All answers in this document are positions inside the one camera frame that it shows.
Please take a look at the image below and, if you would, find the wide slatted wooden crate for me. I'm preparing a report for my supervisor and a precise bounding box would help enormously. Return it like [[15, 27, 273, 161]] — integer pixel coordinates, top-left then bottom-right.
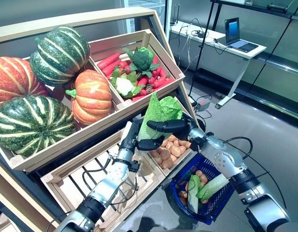
[[40, 120, 169, 232]]

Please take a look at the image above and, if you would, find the long black floor cable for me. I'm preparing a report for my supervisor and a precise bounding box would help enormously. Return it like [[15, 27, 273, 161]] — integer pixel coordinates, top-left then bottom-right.
[[245, 154, 287, 211]]

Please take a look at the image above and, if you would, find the wooden crate holding potatoes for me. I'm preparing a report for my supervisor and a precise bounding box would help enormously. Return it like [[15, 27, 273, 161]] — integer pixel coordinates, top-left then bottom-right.
[[141, 96, 200, 177]]

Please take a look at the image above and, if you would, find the green broccoli head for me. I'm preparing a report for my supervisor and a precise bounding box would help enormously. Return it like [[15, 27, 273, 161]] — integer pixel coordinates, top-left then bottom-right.
[[123, 46, 161, 78]]

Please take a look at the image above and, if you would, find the white hanging cable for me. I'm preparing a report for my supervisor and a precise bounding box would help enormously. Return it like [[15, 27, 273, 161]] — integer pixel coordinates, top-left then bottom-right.
[[181, 24, 194, 71]]

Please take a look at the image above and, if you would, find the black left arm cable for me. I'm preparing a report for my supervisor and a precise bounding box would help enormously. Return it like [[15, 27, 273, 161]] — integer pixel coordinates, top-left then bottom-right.
[[81, 154, 140, 206]]

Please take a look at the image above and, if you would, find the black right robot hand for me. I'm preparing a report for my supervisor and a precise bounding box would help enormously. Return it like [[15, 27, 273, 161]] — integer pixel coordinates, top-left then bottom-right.
[[146, 113, 198, 141]]

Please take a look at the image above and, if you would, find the blue plastic shopping basket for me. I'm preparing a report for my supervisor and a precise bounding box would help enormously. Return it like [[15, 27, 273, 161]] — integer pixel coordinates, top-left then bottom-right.
[[169, 153, 236, 224]]

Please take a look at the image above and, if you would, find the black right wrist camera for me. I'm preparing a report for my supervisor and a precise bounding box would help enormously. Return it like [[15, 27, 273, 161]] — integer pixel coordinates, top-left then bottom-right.
[[190, 137, 207, 152]]

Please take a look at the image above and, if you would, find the white framed glass door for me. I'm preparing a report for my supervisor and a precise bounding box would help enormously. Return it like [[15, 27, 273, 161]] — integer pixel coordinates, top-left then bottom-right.
[[122, 0, 173, 37]]

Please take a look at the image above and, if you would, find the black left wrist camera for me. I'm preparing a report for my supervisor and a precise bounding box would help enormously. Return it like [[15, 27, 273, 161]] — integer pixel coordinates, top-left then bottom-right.
[[129, 159, 141, 173]]

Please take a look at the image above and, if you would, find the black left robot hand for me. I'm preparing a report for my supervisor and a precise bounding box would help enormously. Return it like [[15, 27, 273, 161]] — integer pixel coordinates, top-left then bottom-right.
[[119, 119, 165, 156]]

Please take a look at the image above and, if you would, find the open dark laptop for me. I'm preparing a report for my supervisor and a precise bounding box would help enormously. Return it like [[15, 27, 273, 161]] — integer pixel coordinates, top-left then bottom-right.
[[224, 17, 260, 53]]

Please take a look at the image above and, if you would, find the black tripod stand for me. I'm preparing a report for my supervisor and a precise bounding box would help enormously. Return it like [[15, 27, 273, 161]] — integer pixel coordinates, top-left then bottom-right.
[[189, 0, 224, 97]]

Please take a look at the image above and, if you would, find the wooden crate holding carrots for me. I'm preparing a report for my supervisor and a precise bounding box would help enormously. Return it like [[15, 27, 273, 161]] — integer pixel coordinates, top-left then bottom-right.
[[88, 29, 186, 111]]

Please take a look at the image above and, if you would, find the wooden crate holding pumpkins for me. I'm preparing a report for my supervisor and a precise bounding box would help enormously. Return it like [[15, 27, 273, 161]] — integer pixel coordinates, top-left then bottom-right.
[[0, 57, 127, 172]]

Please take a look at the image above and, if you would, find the white office desk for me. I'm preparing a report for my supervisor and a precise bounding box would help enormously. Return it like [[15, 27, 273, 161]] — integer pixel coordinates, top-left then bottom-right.
[[169, 23, 267, 109]]

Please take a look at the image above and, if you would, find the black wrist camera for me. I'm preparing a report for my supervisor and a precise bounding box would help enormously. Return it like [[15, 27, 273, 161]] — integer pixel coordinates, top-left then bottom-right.
[[190, 137, 207, 152], [129, 159, 141, 173]]

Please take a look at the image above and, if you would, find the long red carrot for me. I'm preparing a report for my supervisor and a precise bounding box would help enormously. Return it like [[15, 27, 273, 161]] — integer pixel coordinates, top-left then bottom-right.
[[97, 53, 120, 70], [102, 60, 122, 77]]

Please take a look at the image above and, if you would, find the large green striped pumpkin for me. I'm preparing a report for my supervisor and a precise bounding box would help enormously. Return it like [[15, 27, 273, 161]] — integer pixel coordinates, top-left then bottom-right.
[[0, 95, 76, 158]]

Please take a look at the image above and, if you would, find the grey glass display cabinet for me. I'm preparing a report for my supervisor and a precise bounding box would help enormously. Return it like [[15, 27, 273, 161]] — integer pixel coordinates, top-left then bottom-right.
[[236, 9, 298, 121]]

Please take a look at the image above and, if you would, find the small orange pumpkin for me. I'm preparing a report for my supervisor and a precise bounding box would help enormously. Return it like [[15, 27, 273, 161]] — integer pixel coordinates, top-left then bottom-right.
[[65, 69, 113, 126]]

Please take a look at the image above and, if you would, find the black router with antennas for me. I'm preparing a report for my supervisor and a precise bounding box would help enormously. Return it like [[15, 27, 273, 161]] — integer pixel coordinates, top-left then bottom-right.
[[170, 4, 181, 26]]

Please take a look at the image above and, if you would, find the grey box with red button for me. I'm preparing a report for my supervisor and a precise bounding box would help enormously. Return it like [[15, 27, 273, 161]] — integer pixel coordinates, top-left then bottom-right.
[[196, 96, 212, 112]]

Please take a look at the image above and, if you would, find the black round floor object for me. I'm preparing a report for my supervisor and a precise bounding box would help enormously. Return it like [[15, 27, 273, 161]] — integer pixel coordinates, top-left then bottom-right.
[[196, 117, 207, 132]]

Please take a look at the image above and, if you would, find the large orange pumpkin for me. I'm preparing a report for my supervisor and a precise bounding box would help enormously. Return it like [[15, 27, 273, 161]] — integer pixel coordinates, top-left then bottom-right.
[[0, 57, 48, 116]]

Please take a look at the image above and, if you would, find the small green striped pumpkin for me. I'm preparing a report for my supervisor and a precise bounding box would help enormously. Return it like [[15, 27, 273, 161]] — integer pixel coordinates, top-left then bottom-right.
[[30, 26, 90, 87]]

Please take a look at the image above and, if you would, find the wooden display shelf frame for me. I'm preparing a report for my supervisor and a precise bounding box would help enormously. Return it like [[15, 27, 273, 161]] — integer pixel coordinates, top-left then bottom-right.
[[0, 6, 200, 232]]

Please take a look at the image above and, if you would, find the white cauliflower with leaves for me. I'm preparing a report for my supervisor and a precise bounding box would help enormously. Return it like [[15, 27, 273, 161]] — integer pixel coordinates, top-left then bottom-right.
[[109, 70, 142, 99]]

